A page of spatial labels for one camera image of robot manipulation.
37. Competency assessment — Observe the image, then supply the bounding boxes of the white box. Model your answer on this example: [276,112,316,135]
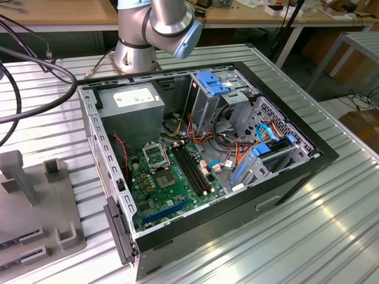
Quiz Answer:
[264,3,303,18]

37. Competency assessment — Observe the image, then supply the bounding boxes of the grey parts rack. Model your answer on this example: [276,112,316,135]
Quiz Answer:
[0,149,87,270]

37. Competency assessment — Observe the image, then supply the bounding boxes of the grey perforated disk bay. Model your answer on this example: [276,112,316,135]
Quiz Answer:
[229,96,323,192]

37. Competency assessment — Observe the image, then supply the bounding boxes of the white metal table frame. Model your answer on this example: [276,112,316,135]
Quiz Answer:
[306,31,379,93]

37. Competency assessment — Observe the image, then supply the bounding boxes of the thick black cable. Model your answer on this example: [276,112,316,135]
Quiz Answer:
[0,44,79,124]
[0,63,23,148]

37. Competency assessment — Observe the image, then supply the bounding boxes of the black tripod leg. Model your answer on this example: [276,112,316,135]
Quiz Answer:
[268,0,306,67]

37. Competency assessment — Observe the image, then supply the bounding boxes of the grey metal drive cage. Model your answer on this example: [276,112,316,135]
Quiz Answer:
[188,70,258,135]

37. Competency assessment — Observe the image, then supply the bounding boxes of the yellow black wire bundle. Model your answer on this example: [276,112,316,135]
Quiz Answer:
[161,114,190,140]

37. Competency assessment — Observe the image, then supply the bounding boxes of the grey power supply unit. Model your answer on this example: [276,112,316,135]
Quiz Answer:
[97,83,166,154]

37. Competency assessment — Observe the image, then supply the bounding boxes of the blue disk carrier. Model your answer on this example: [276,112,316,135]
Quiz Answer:
[251,134,297,159]

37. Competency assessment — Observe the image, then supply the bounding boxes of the large brown cardboard box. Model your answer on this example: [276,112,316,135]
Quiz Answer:
[301,29,379,86]

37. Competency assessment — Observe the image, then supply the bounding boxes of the wooden desk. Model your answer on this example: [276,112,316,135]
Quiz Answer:
[0,0,379,68]

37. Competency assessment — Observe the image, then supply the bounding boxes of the CPU socket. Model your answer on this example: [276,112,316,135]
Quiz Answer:
[154,171,176,190]

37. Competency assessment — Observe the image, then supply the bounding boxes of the light blue data wire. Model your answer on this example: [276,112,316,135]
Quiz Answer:
[255,122,281,143]

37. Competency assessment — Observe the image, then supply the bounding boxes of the blue plastic rail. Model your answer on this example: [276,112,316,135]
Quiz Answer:
[230,161,248,185]

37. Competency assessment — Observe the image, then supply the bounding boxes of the orange black wire bundle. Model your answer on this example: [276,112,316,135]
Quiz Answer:
[189,114,258,166]

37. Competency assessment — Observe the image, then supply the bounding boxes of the blue plastic drive latch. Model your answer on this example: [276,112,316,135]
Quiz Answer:
[197,71,232,96]

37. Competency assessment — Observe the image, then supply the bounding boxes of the dark RAM stick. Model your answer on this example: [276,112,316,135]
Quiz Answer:
[0,259,24,269]
[0,240,21,251]

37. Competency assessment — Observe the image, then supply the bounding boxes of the blue expansion slot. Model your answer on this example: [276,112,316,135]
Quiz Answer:
[142,198,190,225]

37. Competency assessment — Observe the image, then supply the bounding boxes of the green motherboard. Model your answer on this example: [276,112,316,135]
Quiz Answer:
[129,141,229,234]

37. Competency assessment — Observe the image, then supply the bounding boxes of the small cardboard box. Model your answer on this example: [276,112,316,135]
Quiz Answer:
[338,108,379,154]

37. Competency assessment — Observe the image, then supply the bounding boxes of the black case handle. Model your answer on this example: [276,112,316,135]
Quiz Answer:
[102,196,139,266]

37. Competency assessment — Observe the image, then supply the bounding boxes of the black RAM slot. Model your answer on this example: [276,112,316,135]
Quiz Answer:
[172,147,203,198]
[180,145,210,195]
[176,146,207,196]
[184,144,214,193]

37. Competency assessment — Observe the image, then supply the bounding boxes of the black PC case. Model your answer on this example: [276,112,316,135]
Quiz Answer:
[75,60,341,281]

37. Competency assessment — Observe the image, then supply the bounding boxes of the red black twisted wire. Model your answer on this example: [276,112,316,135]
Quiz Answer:
[111,133,133,182]

